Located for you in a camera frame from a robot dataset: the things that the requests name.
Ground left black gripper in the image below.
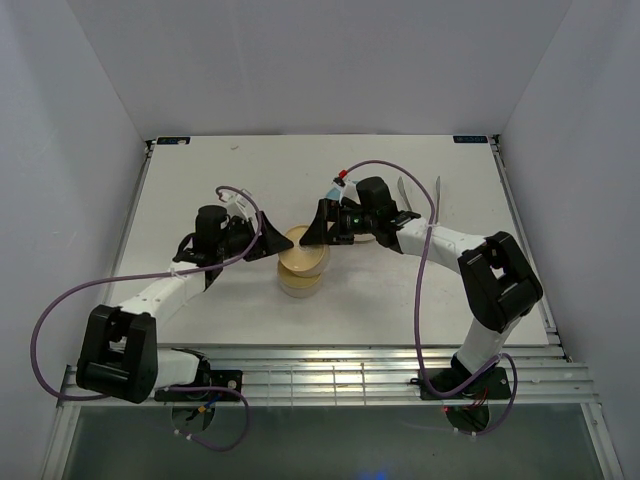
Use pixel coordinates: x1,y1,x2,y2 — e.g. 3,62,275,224
217,211,294,262

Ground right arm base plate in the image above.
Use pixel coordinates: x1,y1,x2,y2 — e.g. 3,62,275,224
409,367,512,400

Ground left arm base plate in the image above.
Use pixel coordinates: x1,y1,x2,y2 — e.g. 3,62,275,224
154,369,243,404

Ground blue label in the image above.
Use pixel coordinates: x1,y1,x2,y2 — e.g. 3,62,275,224
452,135,488,144
156,136,191,146

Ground left blue label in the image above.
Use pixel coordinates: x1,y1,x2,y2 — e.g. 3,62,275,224
156,136,191,146

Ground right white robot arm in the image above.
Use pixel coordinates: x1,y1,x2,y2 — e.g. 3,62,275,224
299,177,543,398

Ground steel tongs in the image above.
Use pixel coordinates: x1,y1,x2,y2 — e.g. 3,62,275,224
396,176,441,224

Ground right blue label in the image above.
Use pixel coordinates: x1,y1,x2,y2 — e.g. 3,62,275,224
452,135,488,144

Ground steel lunch bowl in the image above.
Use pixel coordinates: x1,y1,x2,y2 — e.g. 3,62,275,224
277,224,332,279
277,269,323,299

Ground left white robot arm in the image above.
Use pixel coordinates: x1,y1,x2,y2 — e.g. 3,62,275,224
76,205,294,403

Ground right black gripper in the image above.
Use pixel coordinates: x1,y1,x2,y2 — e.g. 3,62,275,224
299,198,377,246

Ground ceramic food plate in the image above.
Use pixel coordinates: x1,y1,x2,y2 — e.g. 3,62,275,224
324,188,381,246

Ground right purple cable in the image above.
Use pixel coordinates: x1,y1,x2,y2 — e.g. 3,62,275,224
339,159,519,437

